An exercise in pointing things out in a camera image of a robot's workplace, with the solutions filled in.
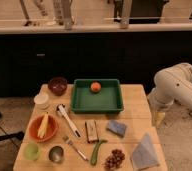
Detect white handled brush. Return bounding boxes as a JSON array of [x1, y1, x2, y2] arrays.
[[57, 104, 81, 138]]

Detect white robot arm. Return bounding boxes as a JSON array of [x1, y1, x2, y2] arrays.
[[147, 63, 192, 127]]

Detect light green cup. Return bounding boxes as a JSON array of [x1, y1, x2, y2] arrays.
[[23, 143, 40, 160]]

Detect wooden block eraser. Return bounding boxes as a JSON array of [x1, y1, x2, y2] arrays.
[[85, 120, 99, 143]]

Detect dark red bowl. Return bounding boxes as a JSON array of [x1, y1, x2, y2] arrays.
[[48, 77, 67, 96]]

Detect grey folded cloth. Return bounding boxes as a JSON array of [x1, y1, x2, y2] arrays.
[[130, 133, 159, 170]]

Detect orange fruit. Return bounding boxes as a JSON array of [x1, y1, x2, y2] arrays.
[[90, 82, 101, 93]]

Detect orange bowl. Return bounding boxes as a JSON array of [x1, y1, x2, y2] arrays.
[[29, 115, 58, 142]]

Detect black tripod leg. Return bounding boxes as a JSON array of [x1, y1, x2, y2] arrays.
[[0, 112, 24, 143]]

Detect small metal bowl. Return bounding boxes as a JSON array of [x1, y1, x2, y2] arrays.
[[48, 146, 64, 163]]

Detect green peeler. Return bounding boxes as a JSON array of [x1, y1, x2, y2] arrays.
[[90, 139, 108, 166]]

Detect bunch of red grapes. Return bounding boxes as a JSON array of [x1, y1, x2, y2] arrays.
[[104, 149, 125, 170]]

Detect green plastic tray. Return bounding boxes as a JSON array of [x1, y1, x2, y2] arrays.
[[70, 79, 124, 114]]

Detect blue sponge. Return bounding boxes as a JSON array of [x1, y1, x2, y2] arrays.
[[107, 120, 127, 137]]

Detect white stacked cups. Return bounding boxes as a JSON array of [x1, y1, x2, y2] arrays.
[[34, 92, 49, 109]]

